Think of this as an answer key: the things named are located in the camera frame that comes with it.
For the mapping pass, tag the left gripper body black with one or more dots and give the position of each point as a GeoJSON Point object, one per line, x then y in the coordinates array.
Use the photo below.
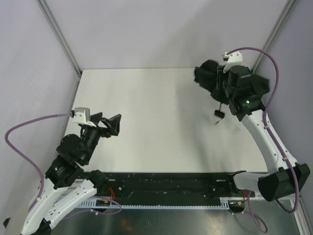
{"type": "Point", "coordinates": [105, 128]}

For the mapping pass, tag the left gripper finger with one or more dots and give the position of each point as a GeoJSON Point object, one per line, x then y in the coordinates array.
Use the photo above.
{"type": "Point", "coordinates": [96, 119]}
{"type": "Point", "coordinates": [114, 124]}

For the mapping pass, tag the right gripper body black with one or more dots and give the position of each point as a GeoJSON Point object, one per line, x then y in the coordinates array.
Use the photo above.
{"type": "Point", "coordinates": [218, 82]}

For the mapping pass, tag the black folding umbrella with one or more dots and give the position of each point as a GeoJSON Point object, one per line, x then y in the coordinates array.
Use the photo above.
{"type": "Point", "coordinates": [207, 76]}

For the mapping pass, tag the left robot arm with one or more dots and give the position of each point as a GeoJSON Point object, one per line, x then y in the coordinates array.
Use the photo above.
{"type": "Point", "coordinates": [49, 206]}

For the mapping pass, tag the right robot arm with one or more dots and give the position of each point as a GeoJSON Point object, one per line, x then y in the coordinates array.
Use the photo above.
{"type": "Point", "coordinates": [285, 176]}

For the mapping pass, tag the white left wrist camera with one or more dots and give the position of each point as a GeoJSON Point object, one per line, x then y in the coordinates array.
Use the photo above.
{"type": "Point", "coordinates": [81, 115]}

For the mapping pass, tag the grey slotted cable duct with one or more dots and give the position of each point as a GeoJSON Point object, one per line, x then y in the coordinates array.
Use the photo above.
{"type": "Point", "coordinates": [94, 203]}

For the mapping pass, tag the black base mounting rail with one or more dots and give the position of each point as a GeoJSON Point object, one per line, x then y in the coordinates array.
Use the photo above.
{"type": "Point", "coordinates": [172, 189]}

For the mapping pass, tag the left aluminium frame post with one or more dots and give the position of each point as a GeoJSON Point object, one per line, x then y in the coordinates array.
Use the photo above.
{"type": "Point", "coordinates": [59, 35]}

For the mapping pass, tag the aluminium frame post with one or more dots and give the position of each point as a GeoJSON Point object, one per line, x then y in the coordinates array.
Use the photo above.
{"type": "Point", "coordinates": [273, 15]}
{"type": "Point", "coordinates": [59, 35]}

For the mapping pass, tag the right aluminium frame post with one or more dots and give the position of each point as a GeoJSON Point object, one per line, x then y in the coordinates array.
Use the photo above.
{"type": "Point", "coordinates": [273, 15]}

